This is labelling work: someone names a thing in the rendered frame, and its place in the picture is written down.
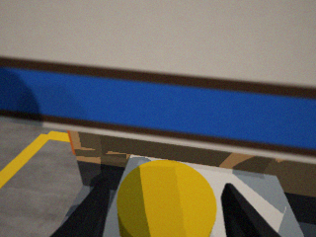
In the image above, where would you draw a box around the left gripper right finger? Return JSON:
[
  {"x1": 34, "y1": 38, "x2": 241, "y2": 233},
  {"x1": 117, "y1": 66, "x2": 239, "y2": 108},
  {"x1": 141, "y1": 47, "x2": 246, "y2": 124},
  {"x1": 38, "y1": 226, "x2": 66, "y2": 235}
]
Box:
[{"x1": 221, "y1": 183, "x2": 281, "y2": 237}]

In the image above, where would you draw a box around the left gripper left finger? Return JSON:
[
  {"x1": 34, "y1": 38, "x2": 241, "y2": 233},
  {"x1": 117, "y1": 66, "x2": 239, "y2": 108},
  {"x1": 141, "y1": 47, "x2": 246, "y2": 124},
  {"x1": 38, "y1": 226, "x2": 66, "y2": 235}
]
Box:
[{"x1": 49, "y1": 179, "x2": 110, "y2": 237}]

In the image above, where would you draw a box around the clear glass bottle with yellow cap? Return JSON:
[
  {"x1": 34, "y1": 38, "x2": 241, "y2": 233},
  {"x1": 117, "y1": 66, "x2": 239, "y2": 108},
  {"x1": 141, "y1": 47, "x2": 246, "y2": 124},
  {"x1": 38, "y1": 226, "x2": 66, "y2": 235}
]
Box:
[{"x1": 117, "y1": 160, "x2": 217, "y2": 237}]

